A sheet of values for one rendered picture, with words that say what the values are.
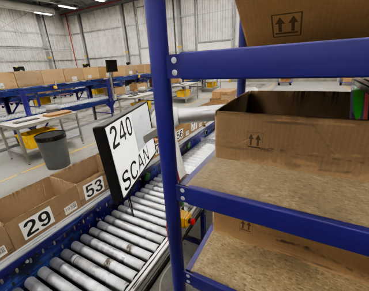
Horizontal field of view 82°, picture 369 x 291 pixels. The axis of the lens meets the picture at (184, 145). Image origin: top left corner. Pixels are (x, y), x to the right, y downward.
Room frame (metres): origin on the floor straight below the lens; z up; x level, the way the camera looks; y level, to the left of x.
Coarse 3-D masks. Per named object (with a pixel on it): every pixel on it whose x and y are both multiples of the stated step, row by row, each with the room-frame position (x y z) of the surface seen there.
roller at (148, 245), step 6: (102, 222) 1.17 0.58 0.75; (102, 228) 1.13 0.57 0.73; (108, 228) 1.12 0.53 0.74; (114, 228) 1.11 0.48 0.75; (114, 234) 1.08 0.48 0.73; (120, 234) 1.06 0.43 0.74; (126, 234) 1.05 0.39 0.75; (132, 234) 1.04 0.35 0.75; (126, 240) 1.03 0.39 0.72; (132, 240) 1.01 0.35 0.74; (138, 240) 1.00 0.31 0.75; (144, 240) 0.99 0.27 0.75; (144, 246) 0.96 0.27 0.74; (150, 246) 0.95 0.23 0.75; (156, 246) 0.94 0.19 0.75
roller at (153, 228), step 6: (114, 210) 1.29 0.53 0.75; (114, 216) 1.26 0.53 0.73; (120, 216) 1.23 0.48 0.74; (126, 216) 1.22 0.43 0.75; (132, 216) 1.22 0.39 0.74; (132, 222) 1.17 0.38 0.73; (138, 222) 1.16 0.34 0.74; (144, 222) 1.15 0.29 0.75; (144, 228) 1.12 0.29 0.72; (150, 228) 1.10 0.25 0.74; (156, 228) 1.09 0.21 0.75; (162, 228) 1.08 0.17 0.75; (162, 234) 1.05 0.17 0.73
